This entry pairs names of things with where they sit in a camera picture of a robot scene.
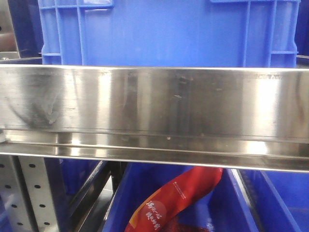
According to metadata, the blue bin upper shelf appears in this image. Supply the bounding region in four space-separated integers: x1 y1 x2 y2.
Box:
38 0 300 68

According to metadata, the perforated metal shelf post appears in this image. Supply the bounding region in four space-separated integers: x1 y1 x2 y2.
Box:
0 155 63 232

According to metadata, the blue bin lower right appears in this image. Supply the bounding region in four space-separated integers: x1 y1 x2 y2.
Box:
238 169 309 232

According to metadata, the blue bin lower middle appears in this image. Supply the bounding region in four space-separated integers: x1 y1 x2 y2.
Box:
103 163 258 232

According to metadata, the stainless steel shelf rail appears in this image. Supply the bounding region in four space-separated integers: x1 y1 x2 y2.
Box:
0 64 309 173

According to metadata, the blue bin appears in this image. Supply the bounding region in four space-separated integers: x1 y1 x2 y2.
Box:
238 169 309 232
40 158 106 232
103 163 258 232

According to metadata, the blue bin lower left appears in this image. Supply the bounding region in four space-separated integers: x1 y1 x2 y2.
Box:
40 158 106 232

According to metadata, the red snack bag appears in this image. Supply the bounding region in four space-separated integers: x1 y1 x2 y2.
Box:
125 167 223 232

